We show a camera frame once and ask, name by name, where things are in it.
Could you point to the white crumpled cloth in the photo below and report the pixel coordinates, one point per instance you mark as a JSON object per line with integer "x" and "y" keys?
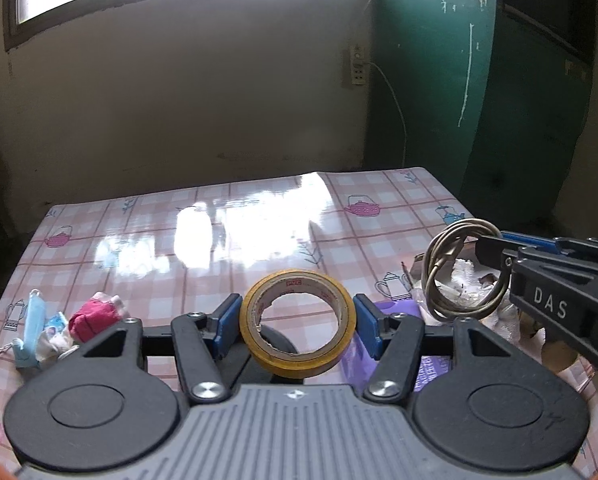
{"x": 49, "y": 342}

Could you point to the pink checked tablecloth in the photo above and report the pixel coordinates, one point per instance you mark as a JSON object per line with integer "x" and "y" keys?
{"x": 154, "y": 280}

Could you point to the yellow tape roll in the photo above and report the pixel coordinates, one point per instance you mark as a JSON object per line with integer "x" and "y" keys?
{"x": 299, "y": 285}

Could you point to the person's right hand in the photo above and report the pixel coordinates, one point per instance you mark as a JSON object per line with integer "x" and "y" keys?
{"x": 559, "y": 355}

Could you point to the green door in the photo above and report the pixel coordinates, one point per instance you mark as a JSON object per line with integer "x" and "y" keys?
{"x": 429, "y": 85}

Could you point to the wall socket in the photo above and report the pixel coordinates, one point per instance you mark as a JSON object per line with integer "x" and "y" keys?
{"x": 358, "y": 62}

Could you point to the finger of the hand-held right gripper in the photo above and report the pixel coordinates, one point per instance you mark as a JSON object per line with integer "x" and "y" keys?
{"x": 529, "y": 241}
{"x": 491, "y": 250}

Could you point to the small blue wrapper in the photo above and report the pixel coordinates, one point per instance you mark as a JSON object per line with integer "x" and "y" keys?
{"x": 56, "y": 321}

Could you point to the cardboard box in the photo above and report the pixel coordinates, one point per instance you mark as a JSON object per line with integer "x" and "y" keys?
{"x": 416, "y": 272}

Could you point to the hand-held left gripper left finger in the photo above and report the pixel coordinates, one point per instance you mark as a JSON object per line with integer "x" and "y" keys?
{"x": 230, "y": 322}

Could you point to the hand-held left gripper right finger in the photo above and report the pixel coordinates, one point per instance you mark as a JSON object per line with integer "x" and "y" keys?
{"x": 365, "y": 325}

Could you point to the pink sock with white cuff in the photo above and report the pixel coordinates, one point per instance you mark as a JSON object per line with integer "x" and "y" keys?
{"x": 91, "y": 322}

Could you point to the blue face mask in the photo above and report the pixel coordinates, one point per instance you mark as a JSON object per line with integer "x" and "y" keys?
{"x": 31, "y": 320}

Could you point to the crumpled white plastic bag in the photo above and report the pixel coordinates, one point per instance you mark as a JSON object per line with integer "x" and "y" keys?
{"x": 466, "y": 270}

